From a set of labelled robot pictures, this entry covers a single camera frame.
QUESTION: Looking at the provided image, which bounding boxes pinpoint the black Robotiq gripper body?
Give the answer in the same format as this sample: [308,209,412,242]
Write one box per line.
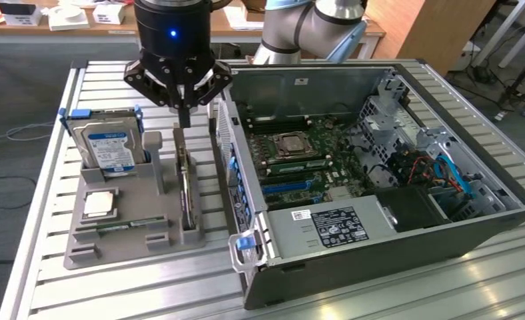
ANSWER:
[132,0,218,89]

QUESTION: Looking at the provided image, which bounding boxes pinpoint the wooden desk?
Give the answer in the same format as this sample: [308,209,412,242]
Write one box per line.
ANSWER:
[0,0,387,61]

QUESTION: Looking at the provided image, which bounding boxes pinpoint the green motherboard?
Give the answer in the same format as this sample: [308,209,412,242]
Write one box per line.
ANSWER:
[244,115,379,211]

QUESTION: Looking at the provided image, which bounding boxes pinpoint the white floor cable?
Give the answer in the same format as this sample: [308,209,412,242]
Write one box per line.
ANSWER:
[0,121,55,141]

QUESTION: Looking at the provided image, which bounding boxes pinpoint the black floor cable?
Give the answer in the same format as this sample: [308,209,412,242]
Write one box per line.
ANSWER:
[0,175,37,209]

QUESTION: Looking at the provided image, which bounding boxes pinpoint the small white printed box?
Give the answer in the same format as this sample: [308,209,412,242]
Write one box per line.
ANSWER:
[92,2,127,26]

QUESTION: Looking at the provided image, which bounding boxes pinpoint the grey plastic parts rack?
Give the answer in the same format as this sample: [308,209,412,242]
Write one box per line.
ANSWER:
[61,131,208,270]

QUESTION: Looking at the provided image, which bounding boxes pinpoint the white paper stack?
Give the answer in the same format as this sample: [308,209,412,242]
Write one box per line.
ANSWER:
[223,5,264,31]

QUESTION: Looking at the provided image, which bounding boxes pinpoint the white box with black insert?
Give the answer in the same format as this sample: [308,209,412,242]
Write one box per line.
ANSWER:
[0,3,43,26]

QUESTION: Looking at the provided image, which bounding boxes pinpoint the black graphics card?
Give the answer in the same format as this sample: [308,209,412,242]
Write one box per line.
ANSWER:
[172,127,200,233]

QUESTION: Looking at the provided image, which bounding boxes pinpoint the open black PC case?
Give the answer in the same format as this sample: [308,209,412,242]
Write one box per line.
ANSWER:
[207,63,525,311]

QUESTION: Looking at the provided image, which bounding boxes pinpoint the silver CPU chip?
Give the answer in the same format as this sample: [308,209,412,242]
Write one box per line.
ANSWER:
[83,191,115,216]

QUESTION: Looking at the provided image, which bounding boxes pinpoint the white round-topped box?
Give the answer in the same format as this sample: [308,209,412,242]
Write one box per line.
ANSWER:
[47,4,90,32]

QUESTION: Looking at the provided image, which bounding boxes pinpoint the grey power supply unit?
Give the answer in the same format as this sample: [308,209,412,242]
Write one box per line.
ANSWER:
[262,195,399,259]

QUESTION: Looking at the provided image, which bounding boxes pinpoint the blue expansion slot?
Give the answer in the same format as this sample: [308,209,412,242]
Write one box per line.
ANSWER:
[262,179,315,196]

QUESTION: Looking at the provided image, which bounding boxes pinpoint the blue flat data wire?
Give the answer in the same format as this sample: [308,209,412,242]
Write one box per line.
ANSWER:
[435,155,475,201]

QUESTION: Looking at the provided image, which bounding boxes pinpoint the metal CPU socket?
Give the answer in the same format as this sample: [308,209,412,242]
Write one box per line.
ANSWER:
[272,132,320,158]

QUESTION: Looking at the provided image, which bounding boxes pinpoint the white table frame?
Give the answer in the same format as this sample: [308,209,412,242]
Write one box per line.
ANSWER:
[449,0,525,73]

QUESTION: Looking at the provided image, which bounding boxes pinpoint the wooden cabinet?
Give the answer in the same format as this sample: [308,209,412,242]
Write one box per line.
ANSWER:
[363,0,497,76]

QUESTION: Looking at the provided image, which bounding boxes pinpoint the red and orange wires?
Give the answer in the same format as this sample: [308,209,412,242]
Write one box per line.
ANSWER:
[411,156,462,193]

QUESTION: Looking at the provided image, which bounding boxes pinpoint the hard disk in blue caddy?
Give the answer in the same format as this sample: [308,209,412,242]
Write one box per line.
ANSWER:
[57,105,144,175]

